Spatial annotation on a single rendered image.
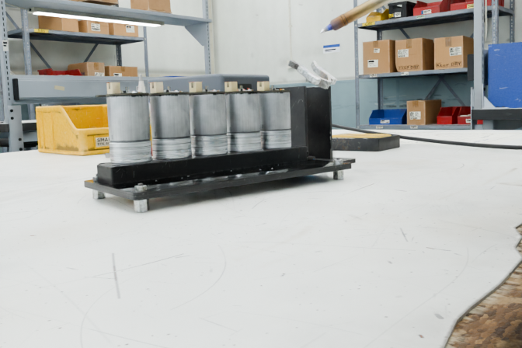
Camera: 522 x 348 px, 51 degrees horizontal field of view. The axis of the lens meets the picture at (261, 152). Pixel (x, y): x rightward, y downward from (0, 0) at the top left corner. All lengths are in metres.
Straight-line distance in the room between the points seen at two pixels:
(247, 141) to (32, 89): 2.54
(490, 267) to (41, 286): 0.14
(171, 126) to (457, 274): 0.21
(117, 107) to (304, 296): 0.20
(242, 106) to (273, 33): 5.75
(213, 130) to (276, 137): 0.05
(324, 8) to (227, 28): 1.34
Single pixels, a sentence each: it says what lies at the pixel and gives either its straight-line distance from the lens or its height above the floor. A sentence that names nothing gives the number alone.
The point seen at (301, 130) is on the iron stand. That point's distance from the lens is 0.44.
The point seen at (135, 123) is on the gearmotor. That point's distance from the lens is 0.33.
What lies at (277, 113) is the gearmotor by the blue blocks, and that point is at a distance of 0.39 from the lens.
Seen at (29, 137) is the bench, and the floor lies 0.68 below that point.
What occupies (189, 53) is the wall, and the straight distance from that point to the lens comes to 6.43.
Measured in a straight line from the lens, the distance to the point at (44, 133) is 0.75.
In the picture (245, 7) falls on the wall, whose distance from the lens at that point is 6.42.
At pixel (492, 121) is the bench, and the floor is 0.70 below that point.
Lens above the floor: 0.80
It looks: 5 degrees down
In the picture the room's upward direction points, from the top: 2 degrees counter-clockwise
